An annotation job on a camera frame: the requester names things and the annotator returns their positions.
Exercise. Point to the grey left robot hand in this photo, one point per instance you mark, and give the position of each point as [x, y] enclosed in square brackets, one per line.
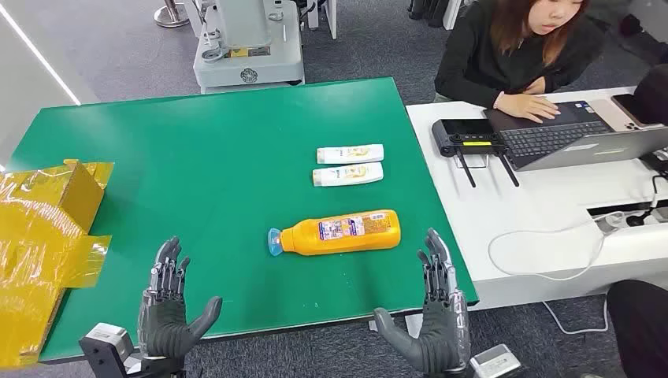
[162, 328]

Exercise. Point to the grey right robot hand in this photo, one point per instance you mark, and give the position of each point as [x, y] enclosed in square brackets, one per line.
[443, 339]

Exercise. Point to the orange bottle with clear cap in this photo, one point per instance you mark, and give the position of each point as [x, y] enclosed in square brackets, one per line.
[334, 240]

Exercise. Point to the white shampoo bottle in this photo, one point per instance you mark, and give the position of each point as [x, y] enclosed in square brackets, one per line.
[349, 154]
[347, 175]

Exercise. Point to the white table foot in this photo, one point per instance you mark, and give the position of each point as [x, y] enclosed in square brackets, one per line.
[413, 326]

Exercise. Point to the cardboard box with yellow tape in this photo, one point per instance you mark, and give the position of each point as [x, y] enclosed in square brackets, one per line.
[36, 245]

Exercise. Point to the clear controller stand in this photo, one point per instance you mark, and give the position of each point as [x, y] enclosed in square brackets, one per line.
[482, 161]

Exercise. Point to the white power adapter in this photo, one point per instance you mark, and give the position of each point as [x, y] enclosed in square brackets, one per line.
[609, 221]

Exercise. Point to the black controller with antennas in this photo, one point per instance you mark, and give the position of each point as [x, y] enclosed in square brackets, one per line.
[464, 133]

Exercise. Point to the silver laptop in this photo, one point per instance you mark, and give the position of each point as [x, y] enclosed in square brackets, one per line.
[553, 138]

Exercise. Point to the black device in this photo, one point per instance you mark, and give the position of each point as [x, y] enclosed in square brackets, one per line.
[656, 161]

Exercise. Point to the person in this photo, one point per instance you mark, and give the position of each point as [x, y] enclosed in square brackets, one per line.
[469, 62]

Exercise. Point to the rose gold smartphone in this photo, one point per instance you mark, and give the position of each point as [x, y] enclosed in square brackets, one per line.
[608, 112]

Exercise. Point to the grey white machine base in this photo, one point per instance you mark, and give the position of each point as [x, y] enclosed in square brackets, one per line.
[250, 52]

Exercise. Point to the metal stanchion base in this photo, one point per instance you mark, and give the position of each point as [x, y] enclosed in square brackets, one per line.
[171, 18]

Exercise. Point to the person's head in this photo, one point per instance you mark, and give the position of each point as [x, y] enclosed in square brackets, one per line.
[652, 94]

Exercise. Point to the white furniture leg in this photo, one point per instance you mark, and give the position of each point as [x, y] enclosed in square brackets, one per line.
[452, 13]

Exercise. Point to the black items on floor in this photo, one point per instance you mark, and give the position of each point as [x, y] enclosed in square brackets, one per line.
[425, 10]

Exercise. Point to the white furniture legs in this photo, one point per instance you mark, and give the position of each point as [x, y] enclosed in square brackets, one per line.
[330, 15]

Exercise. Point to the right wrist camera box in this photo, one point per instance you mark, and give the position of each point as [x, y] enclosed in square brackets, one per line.
[493, 362]

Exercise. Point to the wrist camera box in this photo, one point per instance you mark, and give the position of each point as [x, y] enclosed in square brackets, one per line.
[493, 362]
[107, 347]

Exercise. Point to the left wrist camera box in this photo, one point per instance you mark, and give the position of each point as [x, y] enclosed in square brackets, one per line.
[107, 347]

